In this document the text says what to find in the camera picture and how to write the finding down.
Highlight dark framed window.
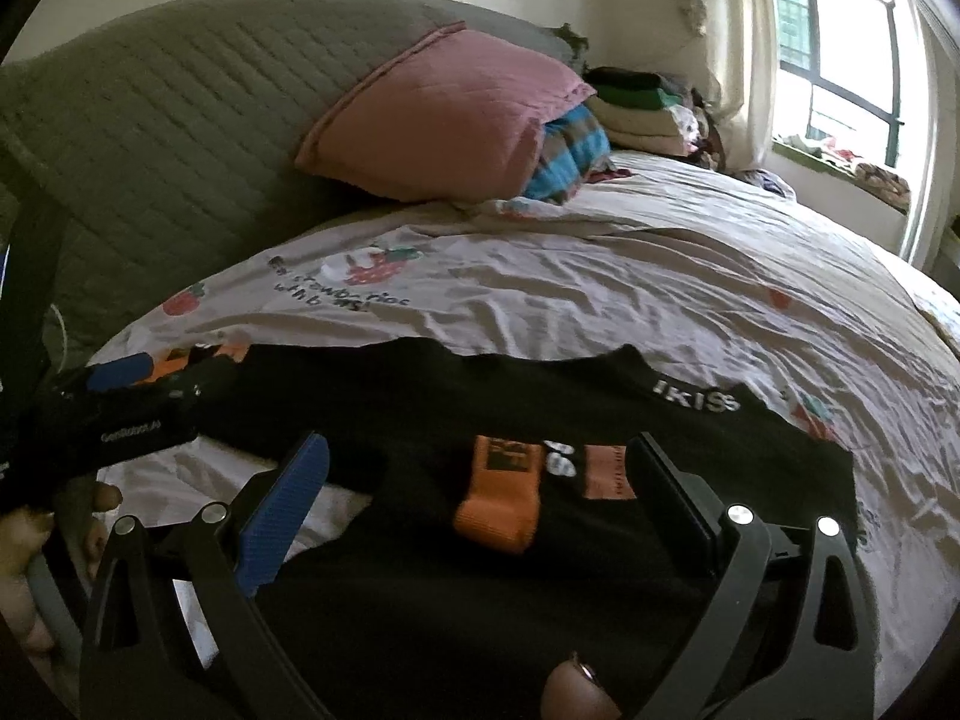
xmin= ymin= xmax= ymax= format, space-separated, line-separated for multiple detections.
xmin=765 ymin=0 xmax=947 ymax=200

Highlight green quilted headboard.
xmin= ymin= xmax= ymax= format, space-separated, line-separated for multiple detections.
xmin=0 ymin=0 xmax=593 ymax=361

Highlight cream folded blanket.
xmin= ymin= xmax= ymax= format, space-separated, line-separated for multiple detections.
xmin=589 ymin=96 xmax=702 ymax=157

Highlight white cable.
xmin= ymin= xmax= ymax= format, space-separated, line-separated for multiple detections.
xmin=56 ymin=307 xmax=77 ymax=377

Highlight person's left hand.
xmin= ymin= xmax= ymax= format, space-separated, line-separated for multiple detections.
xmin=0 ymin=481 xmax=125 ymax=653

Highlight blue striped blanket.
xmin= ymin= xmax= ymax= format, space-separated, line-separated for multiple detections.
xmin=525 ymin=103 xmax=612 ymax=203

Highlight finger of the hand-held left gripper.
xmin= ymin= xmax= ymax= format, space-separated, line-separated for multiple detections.
xmin=56 ymin=351 xmax=188 ymax=400

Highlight pile of mixed clothes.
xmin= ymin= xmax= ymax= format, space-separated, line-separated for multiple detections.
xmin=671 ymin=75 xmax=734 ymax=170

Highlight pink quilted pillow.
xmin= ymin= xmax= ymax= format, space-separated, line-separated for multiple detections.
xmin=294 ymin=24 xmax=597 ymax=203

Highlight strawberry printed bed sheet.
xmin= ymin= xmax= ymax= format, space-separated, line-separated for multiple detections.
xmin=45 ymin=150 xmax=960 ymax=720

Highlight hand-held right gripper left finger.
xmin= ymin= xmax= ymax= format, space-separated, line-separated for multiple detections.
xmin=79 ymin=431 xmax=346 ymax=720

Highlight cream curtain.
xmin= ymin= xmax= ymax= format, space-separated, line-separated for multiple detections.
xmin=679 ymin=0 xmax=782 ymax=173

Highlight cloths on windowsill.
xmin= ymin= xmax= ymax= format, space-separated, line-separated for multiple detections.
xmin=776 ymin=133 xmax=912 ymax=205

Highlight black shirt with orange patches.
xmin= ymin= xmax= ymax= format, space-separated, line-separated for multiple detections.
xmin=199 ymin=337 xmax=860 ymax=720

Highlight person's right hand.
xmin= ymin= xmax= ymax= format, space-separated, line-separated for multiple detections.
xmin=541 ymin=652 xmax=623 ymax=720

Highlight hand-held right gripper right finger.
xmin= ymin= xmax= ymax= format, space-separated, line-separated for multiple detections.
xmin=622 ymin=431 xmax=878 ymax=720

